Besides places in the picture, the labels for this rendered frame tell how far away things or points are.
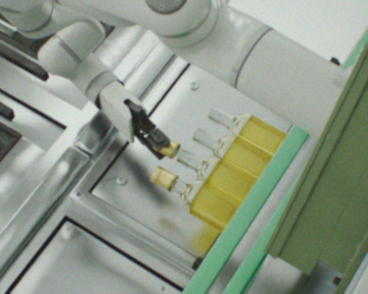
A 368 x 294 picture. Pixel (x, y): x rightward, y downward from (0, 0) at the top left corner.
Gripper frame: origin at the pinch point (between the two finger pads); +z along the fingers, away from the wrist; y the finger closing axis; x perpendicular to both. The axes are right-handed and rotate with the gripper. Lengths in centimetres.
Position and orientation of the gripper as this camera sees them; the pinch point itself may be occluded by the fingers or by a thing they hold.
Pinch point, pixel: (158, 144)
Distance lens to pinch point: 152.8
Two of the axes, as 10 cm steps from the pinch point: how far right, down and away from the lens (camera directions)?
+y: -0.1, -4.5, -8.9
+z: 6.7, 6.6, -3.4
